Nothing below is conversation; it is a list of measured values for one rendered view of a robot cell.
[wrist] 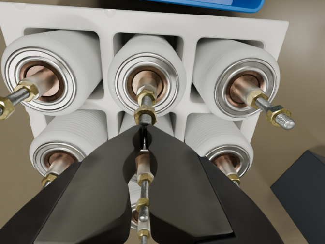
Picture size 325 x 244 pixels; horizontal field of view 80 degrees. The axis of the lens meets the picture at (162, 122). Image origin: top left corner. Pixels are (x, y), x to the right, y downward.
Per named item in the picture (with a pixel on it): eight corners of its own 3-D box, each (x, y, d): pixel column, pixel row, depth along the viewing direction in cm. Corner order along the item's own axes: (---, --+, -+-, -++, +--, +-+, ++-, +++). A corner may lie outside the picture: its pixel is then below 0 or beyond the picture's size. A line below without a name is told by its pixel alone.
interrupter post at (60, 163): (67, 170, 29) (58, 187, 26) (51, 163, 28) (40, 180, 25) (74, 159, 28) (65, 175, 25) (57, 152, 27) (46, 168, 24)
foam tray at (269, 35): (239, 19, 43) (291, 21, 27) (209, 159, 61) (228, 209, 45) (54, 7, 40) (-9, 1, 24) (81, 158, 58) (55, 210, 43)
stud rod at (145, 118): (141, 95, 21) (136, 130, 15) (143, 86, 21) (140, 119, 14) (150, 97, 21) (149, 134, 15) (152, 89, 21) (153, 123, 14)
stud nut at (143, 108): (131, 119, 16) (130, 124, 16) (137, 101, 16) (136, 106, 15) (154, 126, 17) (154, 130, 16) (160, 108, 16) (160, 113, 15)
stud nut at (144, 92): (135, 102, 20) (134, 105, 19) (139, 86, 19) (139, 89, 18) (153, 107, 20) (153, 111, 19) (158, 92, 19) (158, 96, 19)
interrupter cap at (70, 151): (78, 187, 31) (76, 190, 30) (27, 168, 28) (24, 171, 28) (99, 154, 28) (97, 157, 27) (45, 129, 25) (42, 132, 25)
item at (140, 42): (177, 36, 37) (197, 51, 21) (167, 83, 42) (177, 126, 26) (126, 25, 36) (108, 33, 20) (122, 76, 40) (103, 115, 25)
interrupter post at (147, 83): (158, 76, 23) (160, 85, 20) (155, 95, 24) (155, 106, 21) (138, 73, 23) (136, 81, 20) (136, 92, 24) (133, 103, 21)
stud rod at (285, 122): (255, 92, 23) (298, 124, 16) (249, 99, 23) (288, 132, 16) (249, 87, 22) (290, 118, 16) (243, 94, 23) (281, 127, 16)
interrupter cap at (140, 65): (185, 58, 22) (186, 59, 21) (171, 117, 25) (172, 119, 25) (117, 45, 21) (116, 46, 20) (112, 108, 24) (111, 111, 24)
